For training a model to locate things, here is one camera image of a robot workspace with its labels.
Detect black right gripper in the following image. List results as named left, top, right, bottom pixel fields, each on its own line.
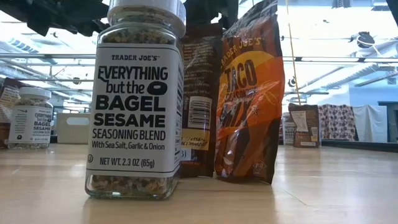
left=183, top=0, right=240, bottom=31

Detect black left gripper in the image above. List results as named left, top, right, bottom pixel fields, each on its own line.
left=18, top=0, right=110, bottom=37

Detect taco seasoning mix packet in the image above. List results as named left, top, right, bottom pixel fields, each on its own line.
left=179, top=23, right=224, bottom=179
left=0, top=77, right=21, bottom=149
left=288, top=103, right=321, bottom=149
left=213, top=0, right=286, bottom=185

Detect bagel sesame seasoning jar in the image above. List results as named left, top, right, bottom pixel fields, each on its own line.
left=84, top=0, right=187, bottom=200
left=7, top=86, right=54, bottom=149
left=281, top=111, right=295, bottom=146

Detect light gray plastic bin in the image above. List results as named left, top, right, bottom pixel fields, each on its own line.
left=55, top=112, right=91, bottom=145

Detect long ceiling light bar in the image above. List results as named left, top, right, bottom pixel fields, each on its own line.
left=0, top=53, right=398, bottom=63

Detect purple white patterned cloth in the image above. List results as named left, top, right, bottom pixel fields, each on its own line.
left=317, top=104, right=359, bottom=141

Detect plain white cloth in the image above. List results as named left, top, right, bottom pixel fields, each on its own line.
left=353, top=105, right=389, bottom=143

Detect dark shelving rack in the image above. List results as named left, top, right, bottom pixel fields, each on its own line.
left=377, top=101, right=398, bottom=144

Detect yellow hanging cable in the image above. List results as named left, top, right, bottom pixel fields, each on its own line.
left=284, top=0, right=302, bottom=106

